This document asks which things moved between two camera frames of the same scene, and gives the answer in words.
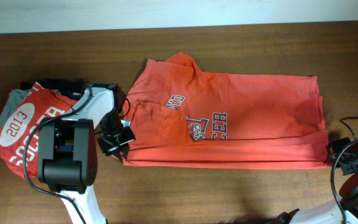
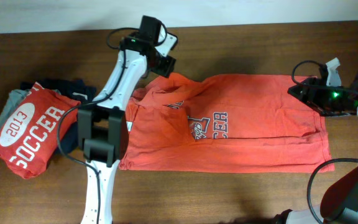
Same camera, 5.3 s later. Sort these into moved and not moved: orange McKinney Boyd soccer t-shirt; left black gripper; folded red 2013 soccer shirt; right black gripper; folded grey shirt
Moved: right black gripper; left black gripper
Not moved: orange McKinney Boyd soccer t-shirt; folded grey shirt; folded red 2013 soccer shirt
